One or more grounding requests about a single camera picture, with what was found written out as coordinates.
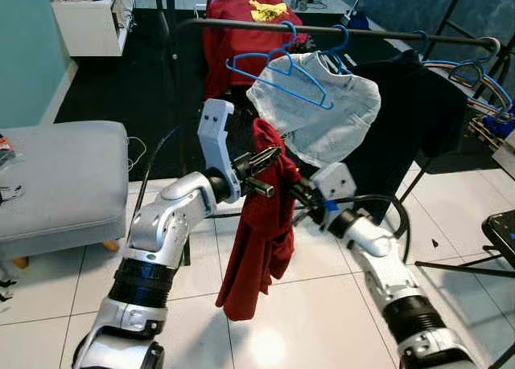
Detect white cabinet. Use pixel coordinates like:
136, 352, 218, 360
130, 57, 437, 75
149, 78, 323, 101
51, 0, 136, 58

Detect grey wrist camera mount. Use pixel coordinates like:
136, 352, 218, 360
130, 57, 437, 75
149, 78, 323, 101
310, 162, 357, 225
197, 98, 242, 203

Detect black metal clothes rack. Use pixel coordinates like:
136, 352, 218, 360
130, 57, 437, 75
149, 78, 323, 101
153, 0, 515, 265

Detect blue plastic hanger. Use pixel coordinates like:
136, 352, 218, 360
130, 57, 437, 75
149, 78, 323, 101
318, 25, 351, 72
225, 21, 335, 111
413, 30, 433, 61
422, 57, 515, 117

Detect black garment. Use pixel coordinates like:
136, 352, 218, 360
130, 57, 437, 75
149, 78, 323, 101
342, 51, 469, 221

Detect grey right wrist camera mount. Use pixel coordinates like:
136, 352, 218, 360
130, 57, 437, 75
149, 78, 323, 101
310, 162, 357, 225

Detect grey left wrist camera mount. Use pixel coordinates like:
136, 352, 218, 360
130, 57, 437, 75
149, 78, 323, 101
197, 98, 242, 203

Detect red shirt with yellow print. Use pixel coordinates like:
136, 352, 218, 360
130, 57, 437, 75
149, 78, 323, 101
201, 0, 305, 100

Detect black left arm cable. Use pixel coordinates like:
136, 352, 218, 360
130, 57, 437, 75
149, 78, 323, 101
133, 126, 182, 225

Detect black folding stool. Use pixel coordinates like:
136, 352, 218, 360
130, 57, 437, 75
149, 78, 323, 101
414, 211, 515, 283

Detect red garment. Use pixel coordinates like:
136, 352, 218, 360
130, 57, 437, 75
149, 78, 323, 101
216, 118, 303, 322

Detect grey upholstered ottoman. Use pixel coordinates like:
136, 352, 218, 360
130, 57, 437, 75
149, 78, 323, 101
0, 120, 130, 269

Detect blue floor mop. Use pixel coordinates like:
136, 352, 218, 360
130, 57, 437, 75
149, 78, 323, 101
346, 0, 373, 31

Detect light denim shorts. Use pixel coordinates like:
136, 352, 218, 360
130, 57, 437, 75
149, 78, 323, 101
245, 51, 381, 167

